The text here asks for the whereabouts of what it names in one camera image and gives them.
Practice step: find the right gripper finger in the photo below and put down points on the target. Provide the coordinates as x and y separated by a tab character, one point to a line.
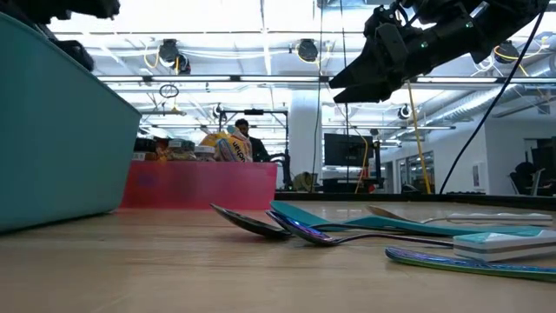
373	93
369	74

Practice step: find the black computer monitor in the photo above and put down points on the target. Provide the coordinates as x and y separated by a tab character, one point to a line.
347	150

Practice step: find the red plastic bin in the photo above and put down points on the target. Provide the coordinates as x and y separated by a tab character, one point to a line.
200	184

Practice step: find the dark metal spoon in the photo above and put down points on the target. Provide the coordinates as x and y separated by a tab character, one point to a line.
252	224

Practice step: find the purple iridescent spoon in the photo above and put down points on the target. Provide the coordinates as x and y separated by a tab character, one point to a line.
304	232

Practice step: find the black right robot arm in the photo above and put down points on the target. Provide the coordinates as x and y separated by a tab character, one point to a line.
491	21

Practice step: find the black metal stand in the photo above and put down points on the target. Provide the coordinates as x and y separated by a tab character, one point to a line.
254	111

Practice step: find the teal plastic spoon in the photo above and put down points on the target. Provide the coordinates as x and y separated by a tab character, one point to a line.
456	228

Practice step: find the teal plastic bin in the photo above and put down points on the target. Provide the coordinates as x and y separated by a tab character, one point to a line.
56	143

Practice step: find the person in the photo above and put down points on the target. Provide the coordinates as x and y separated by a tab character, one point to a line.
258	150

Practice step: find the black metal table frame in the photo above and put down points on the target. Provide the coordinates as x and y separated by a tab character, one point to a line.
391	197

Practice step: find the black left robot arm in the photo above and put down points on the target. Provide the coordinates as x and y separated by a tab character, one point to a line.
65	8

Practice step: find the small round ceiling fixture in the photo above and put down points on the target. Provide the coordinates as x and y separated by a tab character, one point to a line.
405	111

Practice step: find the round black ceiling fixture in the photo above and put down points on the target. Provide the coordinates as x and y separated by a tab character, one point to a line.
168	50
307	50

